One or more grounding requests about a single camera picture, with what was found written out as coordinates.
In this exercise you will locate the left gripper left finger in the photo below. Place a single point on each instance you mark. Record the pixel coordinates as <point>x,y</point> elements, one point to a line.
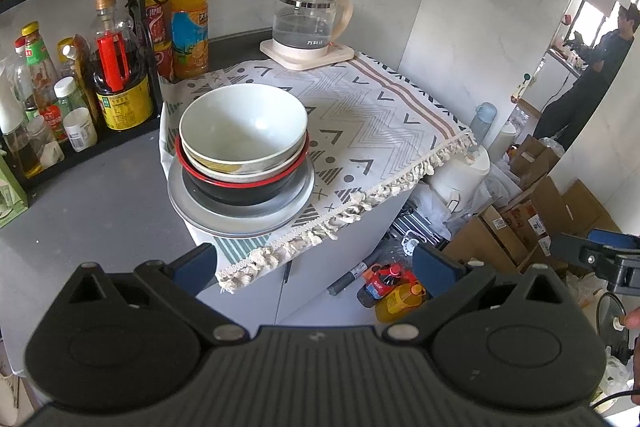
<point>175,287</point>

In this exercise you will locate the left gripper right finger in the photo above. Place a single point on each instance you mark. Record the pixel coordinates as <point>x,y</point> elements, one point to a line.
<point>454,287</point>

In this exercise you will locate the white plate with cross print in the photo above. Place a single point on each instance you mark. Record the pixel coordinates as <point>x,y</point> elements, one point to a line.
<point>239,222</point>

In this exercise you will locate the red and black bowl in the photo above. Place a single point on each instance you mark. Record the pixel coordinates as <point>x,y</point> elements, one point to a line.
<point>239,194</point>

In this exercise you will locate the white bowl with yellow pattern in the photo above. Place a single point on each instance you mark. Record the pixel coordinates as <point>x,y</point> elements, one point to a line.
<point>242,129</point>

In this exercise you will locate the person's right hand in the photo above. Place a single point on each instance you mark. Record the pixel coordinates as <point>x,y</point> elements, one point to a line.
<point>632,322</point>

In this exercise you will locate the yellow bottle on floor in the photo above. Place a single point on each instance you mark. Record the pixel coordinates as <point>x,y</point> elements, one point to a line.
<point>399,302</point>

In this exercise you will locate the brown cardboard box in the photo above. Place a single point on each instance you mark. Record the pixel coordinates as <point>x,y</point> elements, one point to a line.
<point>489,239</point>

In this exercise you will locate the white round appliance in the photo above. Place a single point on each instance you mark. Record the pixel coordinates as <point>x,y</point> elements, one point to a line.
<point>456,182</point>

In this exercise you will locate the patterned white table cloth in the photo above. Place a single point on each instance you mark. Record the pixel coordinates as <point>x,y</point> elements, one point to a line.
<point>373,135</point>

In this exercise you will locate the pale blue water bottle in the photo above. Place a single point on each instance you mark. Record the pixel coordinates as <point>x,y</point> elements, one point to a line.
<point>482,121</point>

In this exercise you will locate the small white jar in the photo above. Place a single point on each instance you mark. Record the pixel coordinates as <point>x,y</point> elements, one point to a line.
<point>80,130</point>

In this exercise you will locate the black metal rack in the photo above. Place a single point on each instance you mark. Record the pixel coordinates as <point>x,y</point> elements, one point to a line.
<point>75,56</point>

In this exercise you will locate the person in dark clothes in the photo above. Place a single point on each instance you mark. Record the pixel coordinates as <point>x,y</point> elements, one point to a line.
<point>565,118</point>

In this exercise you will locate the dark soy sauce bottle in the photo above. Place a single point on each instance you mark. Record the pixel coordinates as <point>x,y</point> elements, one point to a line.
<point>120,76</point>

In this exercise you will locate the cream kettle heating base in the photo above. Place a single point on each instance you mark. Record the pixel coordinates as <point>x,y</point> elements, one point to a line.
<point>301,59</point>

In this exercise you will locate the red cola can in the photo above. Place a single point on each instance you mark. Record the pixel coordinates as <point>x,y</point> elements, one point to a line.
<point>155,18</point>

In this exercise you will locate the orange juice bottle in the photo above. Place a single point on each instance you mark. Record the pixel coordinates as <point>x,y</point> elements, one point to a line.
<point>189,36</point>

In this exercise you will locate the glass kettle with cream lid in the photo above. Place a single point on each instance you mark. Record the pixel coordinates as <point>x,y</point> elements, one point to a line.
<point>310,25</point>

